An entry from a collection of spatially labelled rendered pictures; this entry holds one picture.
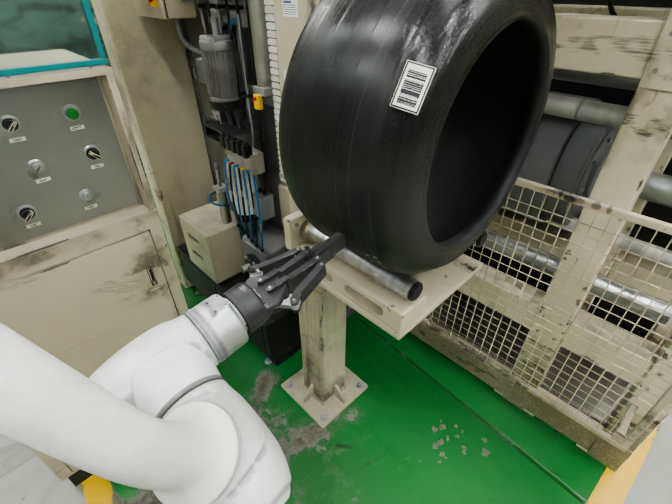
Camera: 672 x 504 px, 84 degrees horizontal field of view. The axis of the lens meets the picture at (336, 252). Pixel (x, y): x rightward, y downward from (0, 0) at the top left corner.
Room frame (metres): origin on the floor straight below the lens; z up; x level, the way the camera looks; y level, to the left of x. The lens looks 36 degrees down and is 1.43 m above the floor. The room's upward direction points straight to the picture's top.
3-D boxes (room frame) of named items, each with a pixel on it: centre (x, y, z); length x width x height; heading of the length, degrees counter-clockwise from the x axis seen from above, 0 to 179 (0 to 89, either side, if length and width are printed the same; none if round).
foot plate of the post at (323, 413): (0.98, 0.05, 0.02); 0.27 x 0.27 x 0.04; 44
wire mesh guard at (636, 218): (0.88, -0.54, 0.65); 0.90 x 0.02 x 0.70; 44
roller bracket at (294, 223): (0.94, -0.02, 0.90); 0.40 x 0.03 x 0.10; 134
